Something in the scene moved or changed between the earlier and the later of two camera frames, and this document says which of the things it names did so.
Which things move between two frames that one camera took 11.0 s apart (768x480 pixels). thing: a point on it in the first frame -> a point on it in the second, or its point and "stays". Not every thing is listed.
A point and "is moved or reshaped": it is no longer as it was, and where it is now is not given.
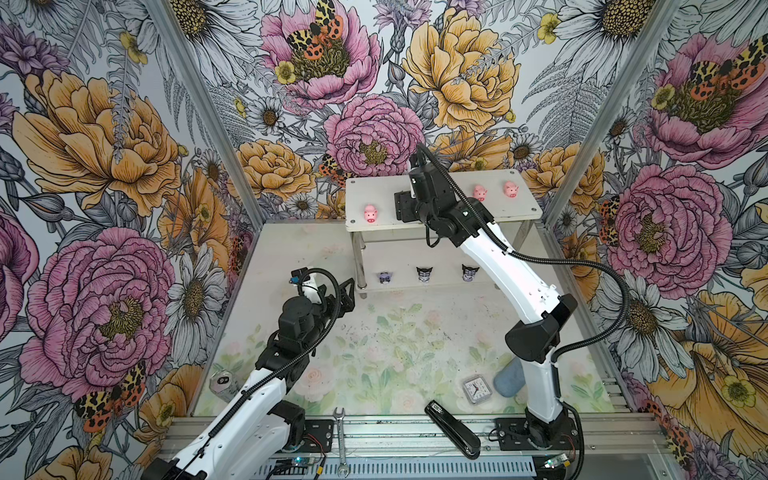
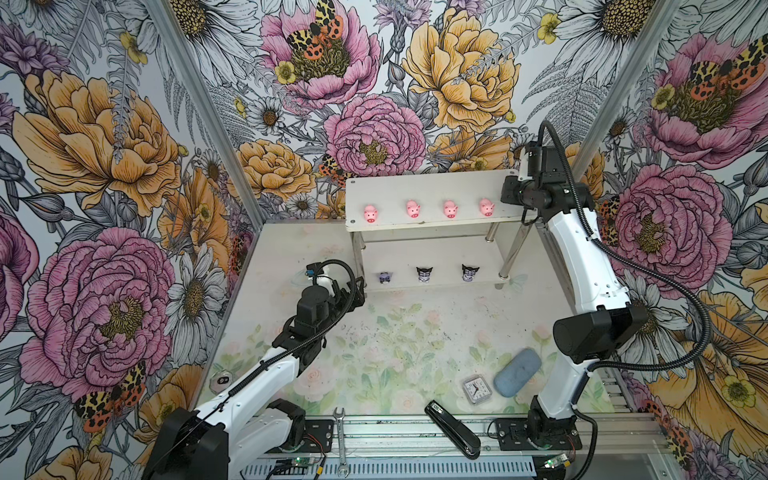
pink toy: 479,192 is moved or reshaped
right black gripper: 405,200 -> 508,190
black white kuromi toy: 424,274 stays
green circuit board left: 302,461 stays
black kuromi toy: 468,273 stays
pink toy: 370,213 stays
